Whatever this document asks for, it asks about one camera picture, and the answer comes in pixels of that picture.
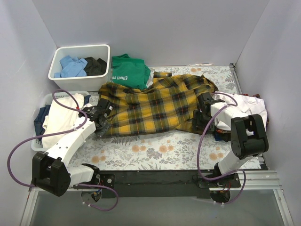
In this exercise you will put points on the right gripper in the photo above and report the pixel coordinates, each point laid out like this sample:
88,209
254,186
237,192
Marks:
200,115

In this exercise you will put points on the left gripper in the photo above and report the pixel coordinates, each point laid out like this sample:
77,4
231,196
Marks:
102,115

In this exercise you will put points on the yellow plaid long sleeve shirt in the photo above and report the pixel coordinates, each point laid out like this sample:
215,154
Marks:
166,105

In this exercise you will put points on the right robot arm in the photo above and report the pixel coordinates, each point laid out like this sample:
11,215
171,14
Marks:
247,132

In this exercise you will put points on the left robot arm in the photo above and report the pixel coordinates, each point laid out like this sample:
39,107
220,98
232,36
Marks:
51,171

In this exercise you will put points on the white folded garment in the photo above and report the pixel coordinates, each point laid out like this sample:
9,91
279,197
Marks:
60,118

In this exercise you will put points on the white folded shirt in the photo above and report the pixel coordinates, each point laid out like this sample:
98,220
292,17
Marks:
246,105

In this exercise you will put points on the floral tablecloth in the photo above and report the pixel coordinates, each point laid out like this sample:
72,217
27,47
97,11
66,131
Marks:
173,150

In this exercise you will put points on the black garment in bin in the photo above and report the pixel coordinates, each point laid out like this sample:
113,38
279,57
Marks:
95,67

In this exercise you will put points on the white plastic bin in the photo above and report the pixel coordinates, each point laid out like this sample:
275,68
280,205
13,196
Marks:
87,83

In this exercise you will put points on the green printed shirt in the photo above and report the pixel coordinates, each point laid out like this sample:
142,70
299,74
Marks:
130,72

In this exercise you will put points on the light blue shirt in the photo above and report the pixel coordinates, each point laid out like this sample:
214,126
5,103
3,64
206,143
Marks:
72,67

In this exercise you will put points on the navy blue garment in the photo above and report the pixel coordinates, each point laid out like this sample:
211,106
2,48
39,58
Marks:
39,120

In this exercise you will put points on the white laundry basket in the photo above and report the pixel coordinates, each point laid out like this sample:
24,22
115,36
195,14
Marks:
37,145

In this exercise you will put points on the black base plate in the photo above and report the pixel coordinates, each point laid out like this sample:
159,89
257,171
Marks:
164,183

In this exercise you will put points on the aluminium frame rail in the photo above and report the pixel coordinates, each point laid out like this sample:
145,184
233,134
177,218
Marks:
164,198

